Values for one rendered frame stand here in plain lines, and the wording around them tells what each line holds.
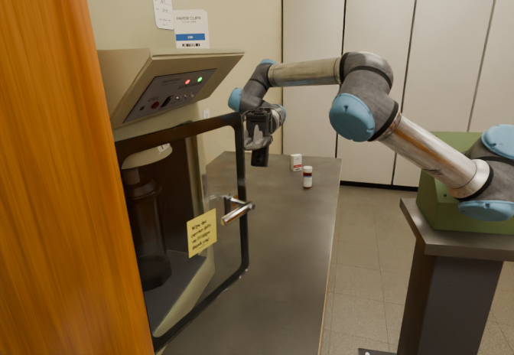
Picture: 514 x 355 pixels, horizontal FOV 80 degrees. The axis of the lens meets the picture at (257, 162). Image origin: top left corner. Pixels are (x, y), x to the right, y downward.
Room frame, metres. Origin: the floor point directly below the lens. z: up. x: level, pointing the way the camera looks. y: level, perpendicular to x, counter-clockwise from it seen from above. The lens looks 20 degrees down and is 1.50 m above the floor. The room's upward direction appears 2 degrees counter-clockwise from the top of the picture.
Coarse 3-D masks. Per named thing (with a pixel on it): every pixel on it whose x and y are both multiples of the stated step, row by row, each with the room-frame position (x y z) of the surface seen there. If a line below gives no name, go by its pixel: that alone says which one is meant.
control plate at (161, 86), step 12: (192, 72) 0.49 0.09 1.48; (204, 72) 0.53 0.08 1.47; (156, 84) 0.41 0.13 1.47; (168, 84) 0.45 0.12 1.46; (180, 84) 0.48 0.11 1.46; (192, 84) 0.53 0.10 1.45; (144, 96) 0.41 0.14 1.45; (156, 96) 0.44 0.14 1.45; (180, 96) 0.52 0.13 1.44; (192, 96) 0.58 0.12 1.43; (156, 108) 0.47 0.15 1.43; (168, 108) 0.52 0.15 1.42
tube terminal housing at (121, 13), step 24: (96, 0) 0.45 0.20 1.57; (120, 0) 0.50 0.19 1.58; (144, 0) 0.55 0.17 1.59; (96, 24) 0.44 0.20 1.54; (120, 24) 0.49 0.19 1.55; (144, 24) 0.54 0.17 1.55; (96, 48) 0.44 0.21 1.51; (120, 48) 0.48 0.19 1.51; (144, 120) 0.51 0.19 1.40; (168, 120) 0.57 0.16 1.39; (192, 120) 0.66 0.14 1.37
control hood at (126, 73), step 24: (144, 48) 0.36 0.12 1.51; (168, 48) 0.40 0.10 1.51; (192, 48) 0.45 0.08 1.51; (216, 48) 0.53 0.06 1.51; (120, 72) 0.37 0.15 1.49; (144, 72) 0.37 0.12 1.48; (168, 72) 0.42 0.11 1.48; (216, 72) 0.59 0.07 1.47; (120, 96) 0.37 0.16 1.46; (120, 120) 0.40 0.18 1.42
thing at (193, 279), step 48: (144, 144) 0.45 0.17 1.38; (192, 144) 0.52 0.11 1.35; (240, 144) 0.63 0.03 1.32; (144, 192) 0.44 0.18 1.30; (192, 192) 0.51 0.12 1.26; (240, 192) 0.62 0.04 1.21; (144, 240) 0.43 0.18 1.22; (240, 240) 0.62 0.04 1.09; (144, 288) 0.41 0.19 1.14; (192, 288) 0.49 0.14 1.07
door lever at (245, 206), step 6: (234, 198) 0.60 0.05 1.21; (234, 204) 0.60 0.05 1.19; (240, 204) 0.58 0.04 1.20; (246, 204) 0.57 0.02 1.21; (252, 204) 0.57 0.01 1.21; (234, 210) 0.54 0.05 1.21; (240, 210) 0.55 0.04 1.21; (246, 210) 0.56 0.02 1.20; (228, 216) 0.52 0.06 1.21; (234, 216) 0.53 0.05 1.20; (240, 216) 0.54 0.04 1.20; (222, 222) 0.51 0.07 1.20; (228, 222) 0.51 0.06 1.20
